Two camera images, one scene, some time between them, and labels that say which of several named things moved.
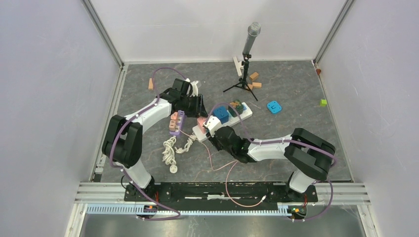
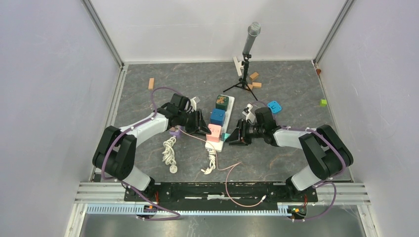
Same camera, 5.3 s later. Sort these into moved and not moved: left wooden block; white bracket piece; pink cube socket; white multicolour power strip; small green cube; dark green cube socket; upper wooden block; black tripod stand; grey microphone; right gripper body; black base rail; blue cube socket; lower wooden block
Moved: dark green cube socket; white multicolour power strip; blue cube socket; right gripper body; pink cube socket
Not moved: white bracket piece; black tripod stand; lower wooden block; black base rail; upper wooden block; left wooden block; grey microphone; small green cube
